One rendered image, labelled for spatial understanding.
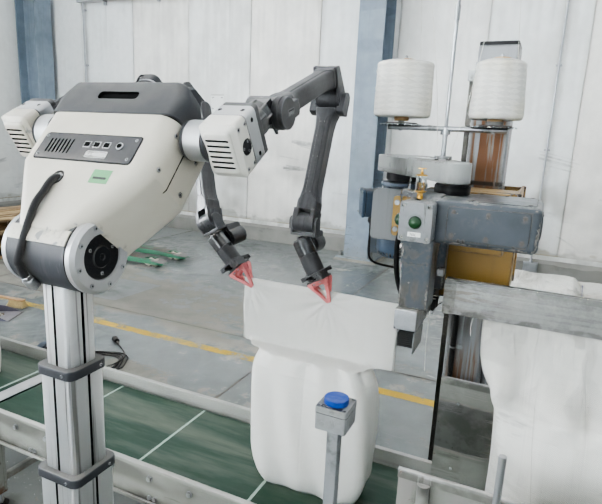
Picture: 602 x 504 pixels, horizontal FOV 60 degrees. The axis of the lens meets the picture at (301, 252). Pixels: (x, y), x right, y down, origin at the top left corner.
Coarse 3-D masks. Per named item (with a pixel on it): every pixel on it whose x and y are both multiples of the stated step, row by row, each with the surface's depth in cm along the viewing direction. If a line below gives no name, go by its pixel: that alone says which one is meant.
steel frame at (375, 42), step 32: (32, 0) 809; (384, 0) 570; (32, 32) 821; (384, 32) 615; (32, 64) 833; (32, 96) 845; (352, 128) 611; (384, 128) 635; (352, 160) 618; (352, 192) 625; (352, 224) 632; (352, 256) 639
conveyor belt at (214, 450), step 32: (32, 416) 199; (128, 416) 202; (160, 416) 203; (192, 416) 204; (224, 416) 205; (128, 448) 182; (160, 448) 183; (192, 448) 184; (224, 448) 184; (224, 480) 168; (256, 480) 168; (384, 480) 171
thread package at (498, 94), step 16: (480, 64) 139; (496, 64) 135; (512, 64) 134; (480, 80) 139; (496, 80) 136; (512, 80) 135; (480, 96) 139; (496, 96) 136; (512, 96) 136; (480, 112) 139; (496, 112) 137; (512, 112) 137
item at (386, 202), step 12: (384, 192) 165; (396, 192) 163; (372, 204) 167; (384, 204) 166; (396, 204) 163; (372, 216) 168; (384, 216) 166; (372, 228) 169; (384, 228) 167; (396, 228) 164
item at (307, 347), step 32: (256, 288) 165; (288, 288) 160; (256, 320) 167; (288, 320) 162; (320, 320) 158; (352, 320) 153; (384, 320) 148; (288, 352) 161; (320, 352) 159; (352, 352) 155; (384, 352) 150; (256, 384) 163; (288, 384) 157; (320, 384) 152; (352, 384) 149; (256, 416) 164; (288, 416) 158; (256, 448) 166; (288, 448) 160; (320, 448) 155; (352, 448) 153; (288, 480) 164; (320, 480) 158; (352, 480) 155
